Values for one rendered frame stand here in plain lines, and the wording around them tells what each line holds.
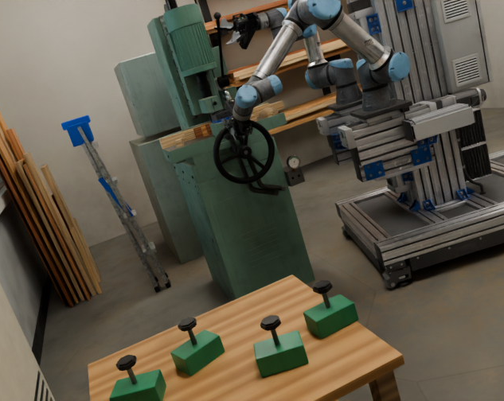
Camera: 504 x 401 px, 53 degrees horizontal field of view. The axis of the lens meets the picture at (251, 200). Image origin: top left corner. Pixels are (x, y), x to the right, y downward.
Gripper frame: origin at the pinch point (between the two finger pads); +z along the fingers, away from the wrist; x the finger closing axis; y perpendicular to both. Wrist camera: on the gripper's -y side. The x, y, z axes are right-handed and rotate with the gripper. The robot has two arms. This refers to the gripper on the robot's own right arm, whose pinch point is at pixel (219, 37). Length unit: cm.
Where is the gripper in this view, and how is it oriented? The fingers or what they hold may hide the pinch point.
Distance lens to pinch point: 254.8
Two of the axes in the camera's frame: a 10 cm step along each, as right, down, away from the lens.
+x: 4.3, 7.1, -5.6
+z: -9.0, 3.5, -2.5
